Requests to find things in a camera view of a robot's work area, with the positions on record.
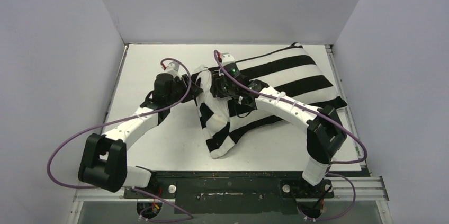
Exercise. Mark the black metal base rail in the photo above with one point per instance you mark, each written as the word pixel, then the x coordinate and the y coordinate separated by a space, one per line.
pixel 238 197

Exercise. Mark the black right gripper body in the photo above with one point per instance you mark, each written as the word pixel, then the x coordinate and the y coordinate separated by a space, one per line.
pixel 219 87

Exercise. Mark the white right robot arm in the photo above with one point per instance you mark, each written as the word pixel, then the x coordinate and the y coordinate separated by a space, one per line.
pixel 324 132

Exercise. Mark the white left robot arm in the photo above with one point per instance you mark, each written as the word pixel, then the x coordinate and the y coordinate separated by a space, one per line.
pixel 104 161

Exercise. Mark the black white striped pillowcase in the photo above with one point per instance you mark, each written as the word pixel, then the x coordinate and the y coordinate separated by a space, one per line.
pixel 289 73

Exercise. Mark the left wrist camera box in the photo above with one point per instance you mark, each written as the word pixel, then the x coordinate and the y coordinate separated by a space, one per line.
pixel 171 68

